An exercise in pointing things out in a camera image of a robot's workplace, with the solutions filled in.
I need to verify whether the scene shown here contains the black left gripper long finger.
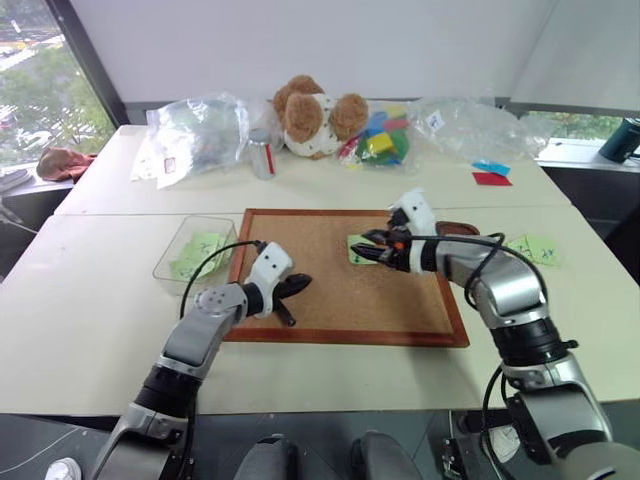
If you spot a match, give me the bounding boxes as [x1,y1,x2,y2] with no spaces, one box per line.
[283,273,314,299]

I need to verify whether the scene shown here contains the black right gripper thick finger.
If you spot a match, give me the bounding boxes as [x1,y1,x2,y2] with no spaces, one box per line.
[350,243,389,264]

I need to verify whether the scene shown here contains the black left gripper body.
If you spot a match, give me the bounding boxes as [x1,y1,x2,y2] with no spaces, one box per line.
[269,273,298,316]

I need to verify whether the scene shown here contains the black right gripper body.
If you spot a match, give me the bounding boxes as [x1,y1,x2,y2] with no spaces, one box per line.
[378,209,413,272]

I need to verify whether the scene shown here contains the green sticky note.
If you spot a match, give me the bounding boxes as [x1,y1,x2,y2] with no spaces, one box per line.
[346,233,390,267]
[184,230,233,262]
[524,234,564,267]
[169,253,217,280]
[504,234,535,259]

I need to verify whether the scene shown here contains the brown tray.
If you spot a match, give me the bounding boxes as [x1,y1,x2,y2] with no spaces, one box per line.
[433,220,483,239]

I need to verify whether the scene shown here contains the clear plastic box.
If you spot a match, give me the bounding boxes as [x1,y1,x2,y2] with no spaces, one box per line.
[151,214,241,298]

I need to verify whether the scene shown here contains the bag of colourful blocks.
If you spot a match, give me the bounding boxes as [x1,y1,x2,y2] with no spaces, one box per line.
[336,99,419,177]

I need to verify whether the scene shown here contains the red card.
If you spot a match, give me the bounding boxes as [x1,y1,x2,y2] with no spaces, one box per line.
[471,171,515,188]

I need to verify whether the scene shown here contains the blue card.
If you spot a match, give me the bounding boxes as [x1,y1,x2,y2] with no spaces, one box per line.
[471,159,512,177]

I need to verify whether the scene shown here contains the silver can with red stripe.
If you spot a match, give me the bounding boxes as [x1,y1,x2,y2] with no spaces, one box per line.
[247,127,278,181]

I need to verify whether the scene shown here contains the brown teddy bear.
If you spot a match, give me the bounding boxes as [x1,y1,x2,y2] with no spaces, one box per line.
[271,74,372,161]

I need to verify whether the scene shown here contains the crumpled clear plastic bag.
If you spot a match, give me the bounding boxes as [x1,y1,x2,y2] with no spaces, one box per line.
[409,96,552,164]

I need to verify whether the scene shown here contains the dark grey rounded shape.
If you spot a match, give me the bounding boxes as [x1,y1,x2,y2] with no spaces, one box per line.
[349,430,424,480]
[233,433,302,480]

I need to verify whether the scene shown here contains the clear zip bag with label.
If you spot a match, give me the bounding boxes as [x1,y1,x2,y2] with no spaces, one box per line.
[130,90,252,191]

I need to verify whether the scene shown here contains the black device with white dial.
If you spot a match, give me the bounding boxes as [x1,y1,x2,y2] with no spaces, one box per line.
[441,409,522,480]

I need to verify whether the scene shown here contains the dark green mug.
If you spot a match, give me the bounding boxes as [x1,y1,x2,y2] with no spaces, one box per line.
[599,116,640,163]

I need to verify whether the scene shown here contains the reddish brown cloth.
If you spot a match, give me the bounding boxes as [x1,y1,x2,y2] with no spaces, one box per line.
[36,145,97,184]

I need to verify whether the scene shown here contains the white round object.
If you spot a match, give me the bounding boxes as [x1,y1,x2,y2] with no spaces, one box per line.
[45,456,82,480]

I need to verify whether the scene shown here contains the cork board with wooden frame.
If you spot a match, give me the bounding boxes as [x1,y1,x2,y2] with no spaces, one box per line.
[222,207,471,349]

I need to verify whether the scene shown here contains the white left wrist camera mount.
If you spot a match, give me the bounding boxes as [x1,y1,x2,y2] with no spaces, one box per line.
[245,242,295,319]

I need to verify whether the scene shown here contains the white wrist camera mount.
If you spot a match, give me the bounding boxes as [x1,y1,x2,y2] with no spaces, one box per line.
[245,242,295,319]
[388,187,437,275]

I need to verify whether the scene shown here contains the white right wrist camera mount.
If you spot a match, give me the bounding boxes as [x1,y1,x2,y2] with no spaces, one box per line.
[388,187,437,275]

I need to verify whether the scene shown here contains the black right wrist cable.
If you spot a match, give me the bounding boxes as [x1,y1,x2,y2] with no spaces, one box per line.
[394,231,547,311]

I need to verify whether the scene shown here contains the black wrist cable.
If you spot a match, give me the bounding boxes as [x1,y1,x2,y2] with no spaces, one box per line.
[394,231,547,311]
[179,240,267,319]

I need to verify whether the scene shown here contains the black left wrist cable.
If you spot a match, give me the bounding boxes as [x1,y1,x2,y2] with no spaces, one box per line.
[179,240,267,319]

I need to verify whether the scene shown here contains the black right shoulder cable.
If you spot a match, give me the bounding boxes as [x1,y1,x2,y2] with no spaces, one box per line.
[480,362,517,480]

